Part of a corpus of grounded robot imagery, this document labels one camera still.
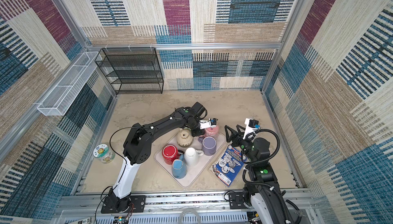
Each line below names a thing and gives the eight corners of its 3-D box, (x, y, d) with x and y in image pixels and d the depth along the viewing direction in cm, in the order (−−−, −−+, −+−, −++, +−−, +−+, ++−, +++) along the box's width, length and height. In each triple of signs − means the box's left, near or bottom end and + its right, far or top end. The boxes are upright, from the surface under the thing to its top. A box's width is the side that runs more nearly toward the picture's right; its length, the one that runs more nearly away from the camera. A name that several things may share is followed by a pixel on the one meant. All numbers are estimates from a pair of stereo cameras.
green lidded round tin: (99, 164, 89) (89, 157, 81) (104, 151, 94) (95, 143, 86) (113, 164, 89) (104, 157, 81) (117, 151, 94) (110, 143, 86)
